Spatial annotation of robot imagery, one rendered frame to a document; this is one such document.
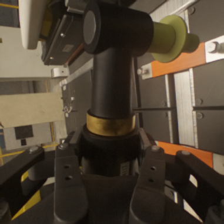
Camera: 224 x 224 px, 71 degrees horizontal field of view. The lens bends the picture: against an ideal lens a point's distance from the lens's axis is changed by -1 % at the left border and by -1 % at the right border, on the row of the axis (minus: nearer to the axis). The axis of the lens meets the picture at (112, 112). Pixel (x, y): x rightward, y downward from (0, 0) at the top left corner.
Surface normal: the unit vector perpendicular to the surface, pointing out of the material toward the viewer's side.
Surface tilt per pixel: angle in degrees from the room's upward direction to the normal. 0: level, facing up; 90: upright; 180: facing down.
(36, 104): 90
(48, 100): 90
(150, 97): 0
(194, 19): 0
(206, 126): 0
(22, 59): 90
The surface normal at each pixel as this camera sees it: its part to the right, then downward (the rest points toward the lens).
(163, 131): -0.86, 0.12
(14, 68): 0.49, 0.00
